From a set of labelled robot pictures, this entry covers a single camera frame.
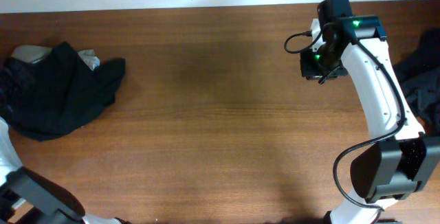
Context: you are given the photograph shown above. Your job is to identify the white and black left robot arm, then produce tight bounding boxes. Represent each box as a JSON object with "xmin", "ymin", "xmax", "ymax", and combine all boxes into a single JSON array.
[{"xmin": 1, "ymin": 120, "xmax": 128, "ymax": 224}]

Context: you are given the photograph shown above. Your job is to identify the dark clothes pile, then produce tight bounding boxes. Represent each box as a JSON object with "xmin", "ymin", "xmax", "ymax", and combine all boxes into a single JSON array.
[{"xmin": 393, "ymin": 28, "xmax": 439, "ymax": 135}]

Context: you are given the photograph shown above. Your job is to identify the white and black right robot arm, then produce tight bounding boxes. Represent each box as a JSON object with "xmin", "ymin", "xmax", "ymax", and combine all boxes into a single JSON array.
[{"xmin": 300, "ymin": 0, "xmax": 439, "ymax": 224}]

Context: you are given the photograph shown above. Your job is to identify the folded beige shorts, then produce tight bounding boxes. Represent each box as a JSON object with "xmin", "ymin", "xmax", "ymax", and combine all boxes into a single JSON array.
[{"xmin": 11, "ymin": 45, "xmax": 100, "ymax": 71}]

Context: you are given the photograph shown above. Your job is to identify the black shorts with patterned waistband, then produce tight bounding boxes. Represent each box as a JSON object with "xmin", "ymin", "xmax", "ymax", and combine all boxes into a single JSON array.
[{"xmin": 1, "ymin": 42, "xmax": 126, "ymax": 142}]

